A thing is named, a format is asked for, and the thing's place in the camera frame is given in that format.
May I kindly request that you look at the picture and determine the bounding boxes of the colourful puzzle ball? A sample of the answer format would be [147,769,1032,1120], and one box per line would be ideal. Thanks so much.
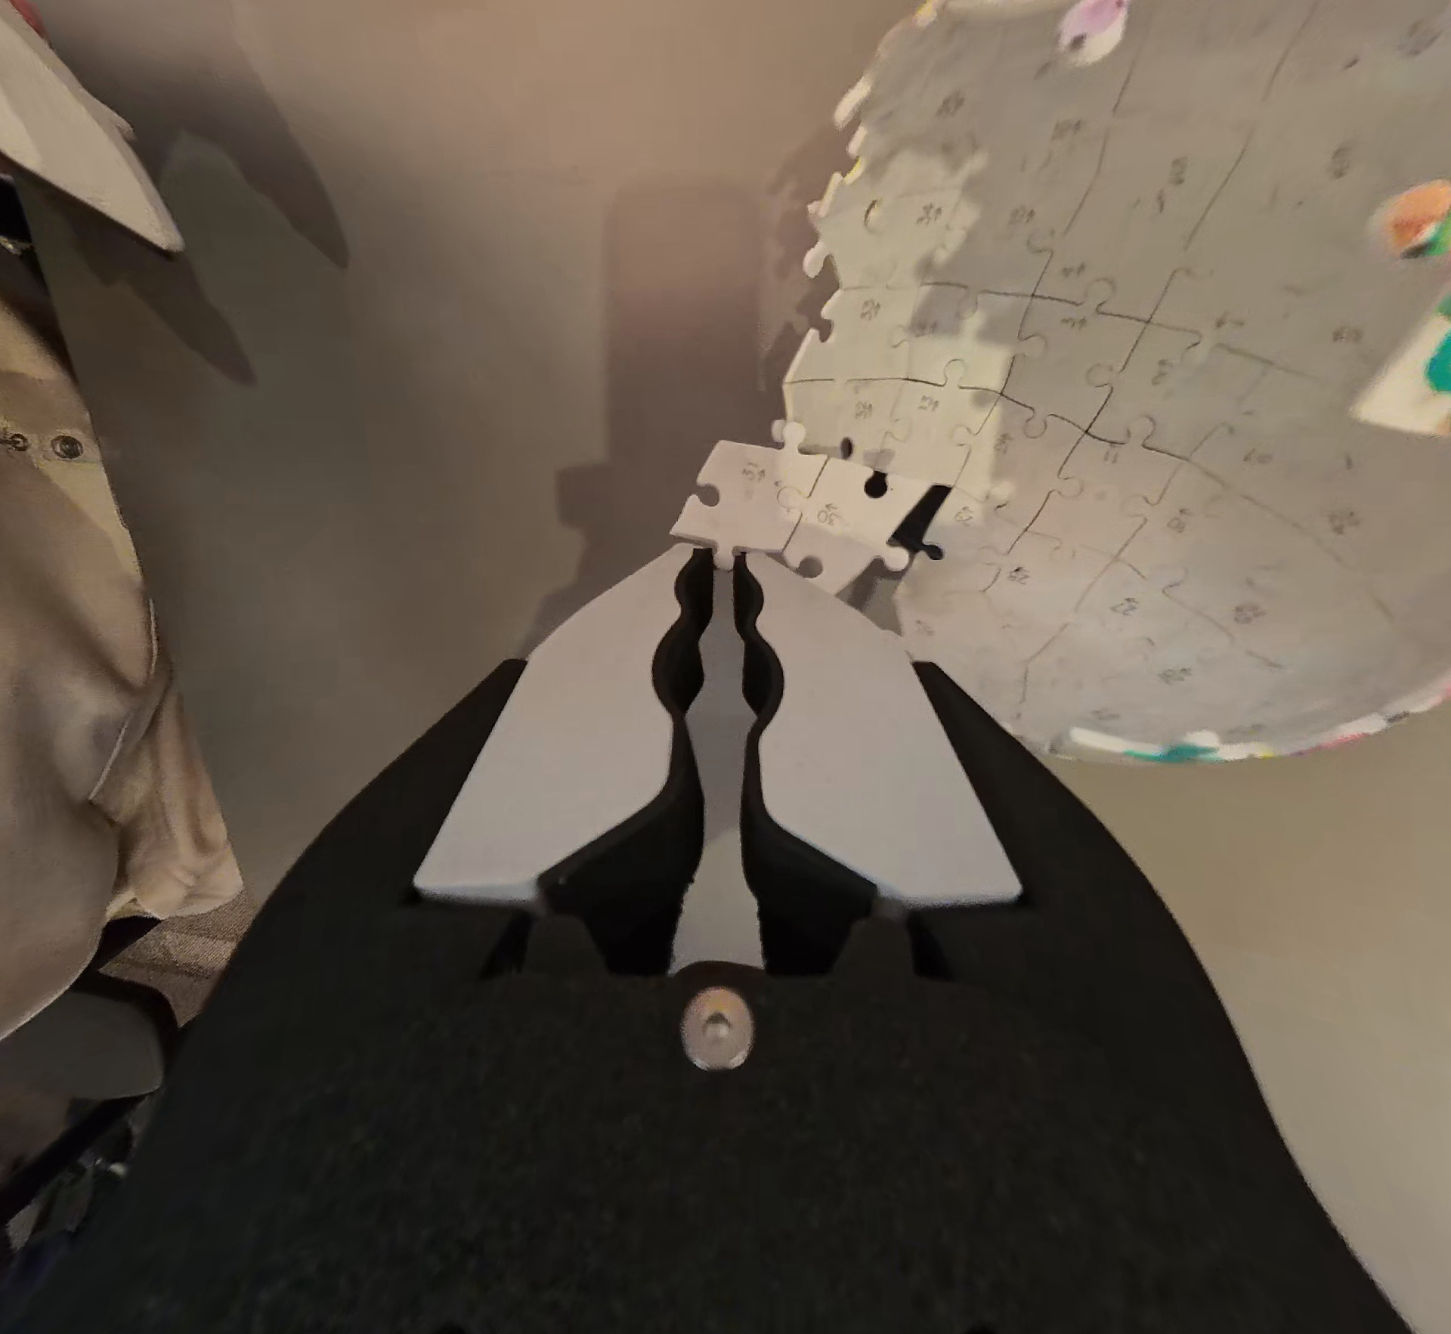
[772,0,1451,766]

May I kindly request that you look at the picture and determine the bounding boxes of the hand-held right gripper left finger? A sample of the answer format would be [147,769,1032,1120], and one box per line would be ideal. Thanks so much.
[411,546,716,974]

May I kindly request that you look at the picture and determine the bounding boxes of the joined white puzzle pieces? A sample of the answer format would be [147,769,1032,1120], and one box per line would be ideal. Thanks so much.
[668,419,940,596]

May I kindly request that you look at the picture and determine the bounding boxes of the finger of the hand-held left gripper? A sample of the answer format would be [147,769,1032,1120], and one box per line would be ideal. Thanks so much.
[0,0,185,256]

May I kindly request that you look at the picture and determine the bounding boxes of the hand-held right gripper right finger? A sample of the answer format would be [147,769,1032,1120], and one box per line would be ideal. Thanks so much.
[732,557,1023,974]

